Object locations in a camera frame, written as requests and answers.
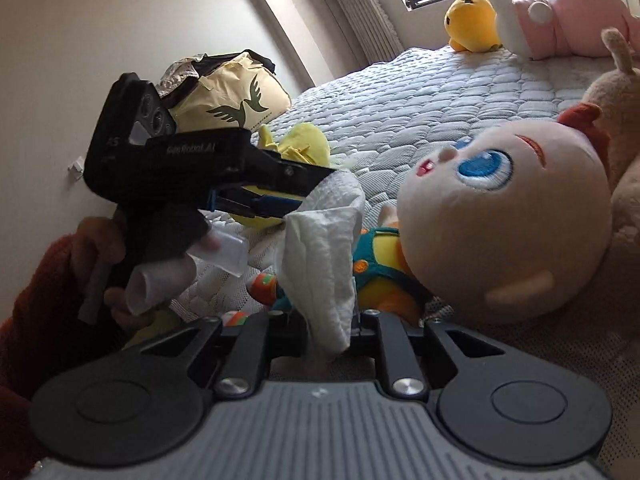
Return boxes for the pale yellow plush toy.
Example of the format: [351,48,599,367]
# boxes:
[227,122,332,229]

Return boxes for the white quilted mattress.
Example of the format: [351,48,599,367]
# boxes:
[192,45,640,466]

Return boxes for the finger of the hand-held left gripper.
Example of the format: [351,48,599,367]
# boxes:
[209,185,304,222]
[240,147,337,197]

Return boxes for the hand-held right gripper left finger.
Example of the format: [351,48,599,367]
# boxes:
[132,310,313,402]

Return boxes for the grey and black clothes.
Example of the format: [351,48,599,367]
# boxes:
[156,51,277,107]

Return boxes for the round yellow plush toy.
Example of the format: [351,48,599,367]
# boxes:
[444,0,504,54]

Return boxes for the beige plush toy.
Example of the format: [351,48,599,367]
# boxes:
[582,27,640,283]

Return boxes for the pink and white plush toy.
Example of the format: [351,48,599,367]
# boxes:
[487,0,640,62]

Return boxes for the big-headed doll plush teal overalls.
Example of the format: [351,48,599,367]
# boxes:
[222,102,617,332]

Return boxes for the white paper towel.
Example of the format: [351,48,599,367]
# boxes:
[281,170,367,362]

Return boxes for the grey ribbed curtain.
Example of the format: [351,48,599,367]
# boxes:
[339,0,402,57]

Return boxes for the person's left hand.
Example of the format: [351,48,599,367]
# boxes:
[72,216,249,334]

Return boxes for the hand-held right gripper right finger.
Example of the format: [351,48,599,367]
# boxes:
[350,309,503,402]

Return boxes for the beige tote bag bird print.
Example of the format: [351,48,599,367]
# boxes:
[155,50,293,132]

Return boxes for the person's left forearm red sleeve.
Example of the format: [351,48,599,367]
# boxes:
[0,232,123,480]

